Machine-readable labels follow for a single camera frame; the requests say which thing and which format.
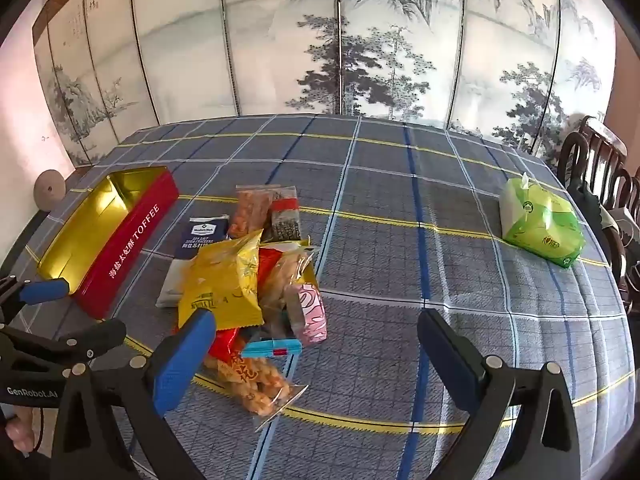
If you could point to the red tin box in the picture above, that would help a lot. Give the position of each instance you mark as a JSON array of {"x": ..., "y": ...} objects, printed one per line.
[{"x": 131, "y": 240}]

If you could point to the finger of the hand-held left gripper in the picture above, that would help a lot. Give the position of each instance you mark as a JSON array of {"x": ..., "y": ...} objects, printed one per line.
[
  {"x": 85, "y": 336},
  {"x": 45, "y": 291}
]

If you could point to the white snack packet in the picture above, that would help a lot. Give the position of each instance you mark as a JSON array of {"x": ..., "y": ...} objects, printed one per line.
[{"x": 172, "y": 285}]

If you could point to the navy cracker packet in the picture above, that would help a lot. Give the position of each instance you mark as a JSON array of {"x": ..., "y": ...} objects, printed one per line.
[{"x": 202, "y": 237}]

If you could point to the clear orange snack packet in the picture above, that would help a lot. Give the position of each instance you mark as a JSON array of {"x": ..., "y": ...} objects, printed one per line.
[{"x": 250, "y": 210}]

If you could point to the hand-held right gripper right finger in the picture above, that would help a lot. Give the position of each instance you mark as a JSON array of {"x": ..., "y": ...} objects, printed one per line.
[{"x": 447, "y": 355}]

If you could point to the yellow snack bag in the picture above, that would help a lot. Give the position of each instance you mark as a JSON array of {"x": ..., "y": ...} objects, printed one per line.
[{"x": 220, "y": 280}]

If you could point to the clear fried snack packet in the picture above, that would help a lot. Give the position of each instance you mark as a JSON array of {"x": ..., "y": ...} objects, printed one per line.
[{"x": 290, "y": 277}]

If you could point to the green tissue pack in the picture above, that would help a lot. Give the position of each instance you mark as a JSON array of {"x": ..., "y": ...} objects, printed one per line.
[{"x": 540, "y": 225}]

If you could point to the dark packet with red band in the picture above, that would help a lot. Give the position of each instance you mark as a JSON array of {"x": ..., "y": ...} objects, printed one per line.
[{"x": 285, "y": 220}]

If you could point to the round wooden disc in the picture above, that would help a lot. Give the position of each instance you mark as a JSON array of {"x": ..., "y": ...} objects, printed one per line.
[{"x": 49, "y": 189}]

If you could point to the clear fried dough twist packet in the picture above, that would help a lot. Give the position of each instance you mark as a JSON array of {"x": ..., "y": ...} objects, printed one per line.
[{"x": 250, "y": 385}]

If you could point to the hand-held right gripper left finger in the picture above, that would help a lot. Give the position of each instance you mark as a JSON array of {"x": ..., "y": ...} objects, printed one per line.
[{"x": 182, "y": 365}]

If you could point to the blue plaid tablecloth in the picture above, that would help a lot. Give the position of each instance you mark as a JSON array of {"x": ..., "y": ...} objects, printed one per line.
[{"x": 380, "y": 210}]

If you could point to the dark wooden chair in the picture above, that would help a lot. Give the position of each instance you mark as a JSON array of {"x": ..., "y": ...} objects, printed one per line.
[{"x": 595, "y": 160}]

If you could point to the person's left hand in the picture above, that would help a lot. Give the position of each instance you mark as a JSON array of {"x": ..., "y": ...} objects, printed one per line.
[{"x": 21, "y": 432}]

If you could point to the painted folding screen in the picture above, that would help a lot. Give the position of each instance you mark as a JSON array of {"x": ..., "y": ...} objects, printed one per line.
[{"x": 280, "y": 35}]

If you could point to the red patterned packet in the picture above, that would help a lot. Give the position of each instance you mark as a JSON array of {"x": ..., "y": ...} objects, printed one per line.
[{"x": 268, "y": 265}]

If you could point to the cyan snack packet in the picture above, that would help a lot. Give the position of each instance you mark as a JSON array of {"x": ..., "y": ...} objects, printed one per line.
[{"x": 270, "y": 348}]

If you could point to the pink snack packet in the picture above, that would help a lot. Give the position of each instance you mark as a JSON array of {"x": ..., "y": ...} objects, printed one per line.
[{"x": 310, "y": 315}]

